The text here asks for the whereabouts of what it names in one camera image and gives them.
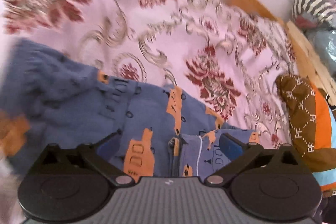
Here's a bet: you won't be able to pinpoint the wooden bed frame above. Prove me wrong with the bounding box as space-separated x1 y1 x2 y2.
15 0 336 106

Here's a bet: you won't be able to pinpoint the floral pink bedsheet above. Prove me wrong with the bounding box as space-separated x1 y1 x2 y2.
0 0 300 224

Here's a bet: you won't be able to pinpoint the bagged clothes pile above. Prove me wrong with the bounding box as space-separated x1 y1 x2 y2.
291 0 335 77

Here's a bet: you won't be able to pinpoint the blue pants with orange cars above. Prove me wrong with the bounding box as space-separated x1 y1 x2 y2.
1 40 256 179

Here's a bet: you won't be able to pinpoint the brown orange patterned pillow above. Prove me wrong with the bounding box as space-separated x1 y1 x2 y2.
276 75 335 197

